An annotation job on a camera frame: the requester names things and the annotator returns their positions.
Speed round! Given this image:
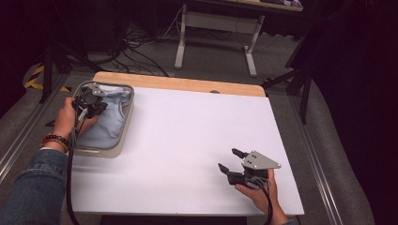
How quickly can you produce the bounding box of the wooden table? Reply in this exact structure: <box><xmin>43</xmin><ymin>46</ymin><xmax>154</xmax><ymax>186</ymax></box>
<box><xmin>93</xmin><ymin>71</ymin><xmax>267</xmax><ymax>98</ymax></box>

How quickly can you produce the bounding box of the black tripod stand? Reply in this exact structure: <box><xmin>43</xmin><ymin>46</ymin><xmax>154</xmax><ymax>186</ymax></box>
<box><xmin>38</xmin><ymin>40</ymin><xmax>105</xmax><ymax>104</ymax></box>
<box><xmin>261</xmin><ymin>31</ymin><xmax>317</xmax><ymax>125</ymax></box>

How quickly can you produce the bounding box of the white metal table frame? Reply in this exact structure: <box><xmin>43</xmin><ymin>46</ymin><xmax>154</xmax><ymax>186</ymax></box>
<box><xmin>174</xmin><ymin>0</ymin><xmax>304</xmax><ymax>78</ymax></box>

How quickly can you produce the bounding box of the beige basket with grey rim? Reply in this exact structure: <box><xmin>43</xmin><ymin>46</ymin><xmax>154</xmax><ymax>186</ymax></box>
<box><xmin>52</xmin><ymin>80</ymin><xmax>136</xmax><ymax>158</ymax></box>

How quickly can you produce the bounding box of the light blue tank top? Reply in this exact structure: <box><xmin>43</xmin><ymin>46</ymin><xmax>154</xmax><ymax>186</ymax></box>
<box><xmin>76</xmin><ymin>84</ymin><xmax>131</xmax><ymax>149</ymax></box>

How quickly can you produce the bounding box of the right hand-held gripper cable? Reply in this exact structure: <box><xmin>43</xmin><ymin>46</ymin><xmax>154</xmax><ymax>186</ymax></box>
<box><xmin>254</xmin><ymin>176</ymin><xmax>275</xmax><ymax>225</ymax></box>

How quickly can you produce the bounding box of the bead bracelet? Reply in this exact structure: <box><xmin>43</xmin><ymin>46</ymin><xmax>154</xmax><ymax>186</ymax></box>
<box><xmin>41</xmin><ymin>133</ymin><xmax>69</xmax><ymax>154</ymax></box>

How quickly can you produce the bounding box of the hand-held gripper cable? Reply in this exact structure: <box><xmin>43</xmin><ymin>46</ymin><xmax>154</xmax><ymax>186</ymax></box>
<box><xmin>254</xmin><ymin>176</ymin><xmax>275</xmax><ymax>225</ymax></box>
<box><xmin>65</xmin><ymin>107</ymin><xmax>90</xmax><ymax>225</ymax></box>

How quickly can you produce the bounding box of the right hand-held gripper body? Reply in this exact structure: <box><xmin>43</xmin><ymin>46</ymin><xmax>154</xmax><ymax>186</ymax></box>
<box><xmin>227</xmin><ymin>150</ymin><xmax>282</xmax><ymax>190</ymax></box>

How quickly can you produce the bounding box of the yellow and black hazard tape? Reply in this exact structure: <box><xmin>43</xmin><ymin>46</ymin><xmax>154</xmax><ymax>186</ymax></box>
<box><xmin>23</xmin><ymin>64</ymin><xmax>71</xmax><ymax>94</ymax></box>

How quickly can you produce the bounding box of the aluminium floor rail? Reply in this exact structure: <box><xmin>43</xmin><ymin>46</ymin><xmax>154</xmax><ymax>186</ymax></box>
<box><xmin>287</xmin><ymin>93</ymin><xmax>344</xmax><ymax>225</ymax></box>
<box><xmin>0</xmin><ymin>73</ymin><xmax>71</xmax><ymax>184</ymax></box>

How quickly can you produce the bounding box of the bundle of black floor cables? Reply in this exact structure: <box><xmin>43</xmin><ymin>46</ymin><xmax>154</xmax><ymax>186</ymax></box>
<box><xmin>102</xmin><ymin>6</ymin><xmax>189</xmax><ymax>78</ymax></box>

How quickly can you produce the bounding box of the person's right hand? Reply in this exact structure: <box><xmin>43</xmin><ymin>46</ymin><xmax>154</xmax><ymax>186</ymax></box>
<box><xmin>234</xmin><ymin>168</ymin><xmax>287</xmax><ymax>225</ymax></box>

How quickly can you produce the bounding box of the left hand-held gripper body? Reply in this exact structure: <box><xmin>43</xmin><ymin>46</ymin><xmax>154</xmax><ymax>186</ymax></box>
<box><xmin>71</xmin><ymin>86</ymin><xmax>109</xmax><ymax>120</ymax></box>

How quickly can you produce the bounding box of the person's left hand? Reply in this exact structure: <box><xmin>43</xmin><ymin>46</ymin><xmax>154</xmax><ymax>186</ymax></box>
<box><xmin>52</xmin><ymin>97</ymin><xmax>100</xmax><ymax>141</ymax></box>

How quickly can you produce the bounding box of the colourful item on desk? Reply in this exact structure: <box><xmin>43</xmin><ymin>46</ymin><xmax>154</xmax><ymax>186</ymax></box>
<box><xmin>259</xmin><ymin>0</ymin><xmax>304</xmax><ymax>9</ymax></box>

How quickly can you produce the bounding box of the left hand-held gripper cable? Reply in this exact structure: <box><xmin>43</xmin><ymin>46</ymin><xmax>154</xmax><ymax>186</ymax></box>
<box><xmin>65</xmin><ymin>107</ymin><xmax>90</xmax><ymax>225</ymax></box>

